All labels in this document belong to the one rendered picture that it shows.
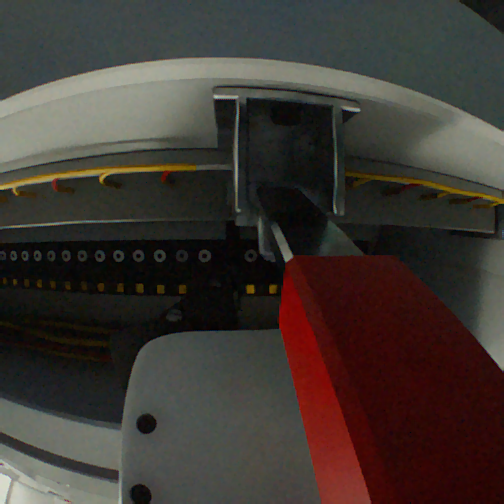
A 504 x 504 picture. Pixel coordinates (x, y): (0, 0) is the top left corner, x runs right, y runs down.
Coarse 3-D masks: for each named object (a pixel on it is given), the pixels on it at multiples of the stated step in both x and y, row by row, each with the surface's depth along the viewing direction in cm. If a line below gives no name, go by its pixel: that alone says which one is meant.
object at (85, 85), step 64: (0, 0) 2; (64, 0) 3; (128, 0) 3; (192, 0) 3; (256, 0) 3; (320, 0) 3; (384, 0) 3; (448, 0) 3; (0, 64) 3; (64, 64) 3; (128, 64) 3; (192, 64) 3; (256, 64) 3; (320, 64) 3; (384, 64) 3; (448, 64) 3; (0, 128) 4; (64, 128) 5; (128, 128) 6; (192, 128) 6; (384, 128) 5; (448, 128) 4; (448, 256) 16
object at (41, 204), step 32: (0, 192) 8; (32, 192) 8; (64, 192) 8; (96, 192) 8; (128, 192) 9; (160, 192) 9; (192, 192) 9; (224, 192) 9; (352, 192) 9; (384, 192) 9; (416, 192) 9; (448, 192) 8; (480, 192) 8; (0, 224) 8; (32, 224) 8; (384, 224) 10; (416, 224) 10; (448, 224) 10; (480, 224) 10
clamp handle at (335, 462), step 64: (256, 192) 5; (320, 256) 2; (384, 256) 2; (320, 320) 2; (384, 320) 1; (448, 320) 1; (320, 384) 1; (384, 384) 1; (448, 384) 1; (320, 448) 1; (384, 448) 1; (448, 448) 1
